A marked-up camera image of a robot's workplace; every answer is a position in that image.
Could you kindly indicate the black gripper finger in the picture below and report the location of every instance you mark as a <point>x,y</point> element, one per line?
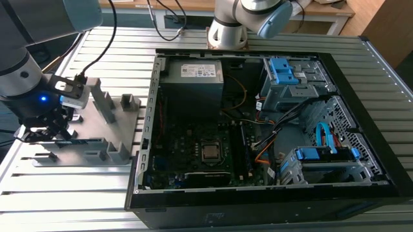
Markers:
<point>33,136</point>
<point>63,125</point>

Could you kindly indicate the RAM stick with blue label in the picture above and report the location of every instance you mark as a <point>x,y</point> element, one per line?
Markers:
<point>81,142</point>

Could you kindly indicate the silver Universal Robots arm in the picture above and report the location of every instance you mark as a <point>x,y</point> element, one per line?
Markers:
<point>19,72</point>

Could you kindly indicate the grey parts rack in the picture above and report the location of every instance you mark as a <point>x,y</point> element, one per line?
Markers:
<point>122,125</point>

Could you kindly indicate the dark green motherboard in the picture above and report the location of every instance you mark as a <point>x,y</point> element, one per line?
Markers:
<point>181,149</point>

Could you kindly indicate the grey power supply unit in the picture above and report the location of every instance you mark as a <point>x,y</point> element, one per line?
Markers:
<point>193,81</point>

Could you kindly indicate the silver CPU in socket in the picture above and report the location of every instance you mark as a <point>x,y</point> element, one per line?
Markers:
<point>212,151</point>

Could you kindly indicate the black graphics card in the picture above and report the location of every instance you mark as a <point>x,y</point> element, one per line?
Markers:
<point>208,178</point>

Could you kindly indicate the long white-legged desk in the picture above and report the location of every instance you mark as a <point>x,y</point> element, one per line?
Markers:
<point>135,4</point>

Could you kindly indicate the black open PC case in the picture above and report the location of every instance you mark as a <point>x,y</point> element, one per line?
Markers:
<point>226,207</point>

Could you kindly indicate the blue drive carrier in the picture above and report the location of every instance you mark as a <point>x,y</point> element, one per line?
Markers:
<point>282,70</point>

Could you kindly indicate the grey metal drive cage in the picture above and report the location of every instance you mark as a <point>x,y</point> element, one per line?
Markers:
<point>297,93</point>

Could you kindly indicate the hard disk in blue carrier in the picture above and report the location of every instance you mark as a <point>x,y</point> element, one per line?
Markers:
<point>312,153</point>

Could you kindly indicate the grey metal disk bay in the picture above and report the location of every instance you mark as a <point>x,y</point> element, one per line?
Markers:
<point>329,166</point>

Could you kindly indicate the small wooden desk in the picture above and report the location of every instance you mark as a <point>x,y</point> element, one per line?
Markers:
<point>323,12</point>

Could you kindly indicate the wooden cabinet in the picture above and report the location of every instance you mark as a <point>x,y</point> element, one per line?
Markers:
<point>387,29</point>

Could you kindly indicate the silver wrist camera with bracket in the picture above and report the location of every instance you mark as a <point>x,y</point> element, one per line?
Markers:
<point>75,96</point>

